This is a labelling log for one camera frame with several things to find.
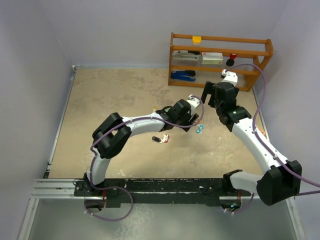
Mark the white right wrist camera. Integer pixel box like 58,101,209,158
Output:
220,69,238,87

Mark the grey stapler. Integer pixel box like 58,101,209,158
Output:
171,50,201,66

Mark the yellow lidded jar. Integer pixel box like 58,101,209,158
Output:
192,36,202,46

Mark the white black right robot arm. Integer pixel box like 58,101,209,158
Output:
201,81,302,206

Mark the white red cardboard box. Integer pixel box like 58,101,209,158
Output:
201,52,224,65

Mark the black key fob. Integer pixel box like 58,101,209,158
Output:
151,136,163,143

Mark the orange packet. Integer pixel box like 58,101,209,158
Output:
258,127,267,137

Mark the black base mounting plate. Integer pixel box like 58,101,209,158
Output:
74,178,251,208

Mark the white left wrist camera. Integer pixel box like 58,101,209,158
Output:
186,94,201,109

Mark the red tag key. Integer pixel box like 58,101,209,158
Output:
161,134,170,143

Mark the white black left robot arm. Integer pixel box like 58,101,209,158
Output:
83,95,204,196

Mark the wooden shelf rack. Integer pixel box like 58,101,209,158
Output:
168,32,274,88

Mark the blue black stapler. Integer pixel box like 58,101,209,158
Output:
170,70,196,82

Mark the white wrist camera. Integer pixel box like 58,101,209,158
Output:
220,69,238,87
186,94,201,109

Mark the red black stamp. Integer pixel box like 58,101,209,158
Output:
226,53,237,67

